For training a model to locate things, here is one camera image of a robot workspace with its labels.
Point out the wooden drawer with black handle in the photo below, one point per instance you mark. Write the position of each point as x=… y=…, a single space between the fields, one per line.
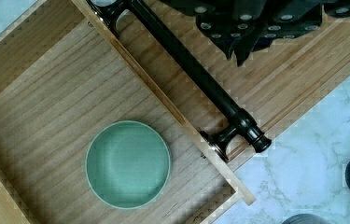
x=63 y=78

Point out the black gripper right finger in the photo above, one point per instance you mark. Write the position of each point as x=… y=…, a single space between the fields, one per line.
x=272 y=19

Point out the grey round object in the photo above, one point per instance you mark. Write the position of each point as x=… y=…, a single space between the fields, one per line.
x=305 y=219

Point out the green ceramic bowl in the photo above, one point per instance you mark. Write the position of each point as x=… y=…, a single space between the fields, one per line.
x=128 y=165

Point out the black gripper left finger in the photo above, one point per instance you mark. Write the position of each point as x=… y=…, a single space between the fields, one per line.
x=226 y=22

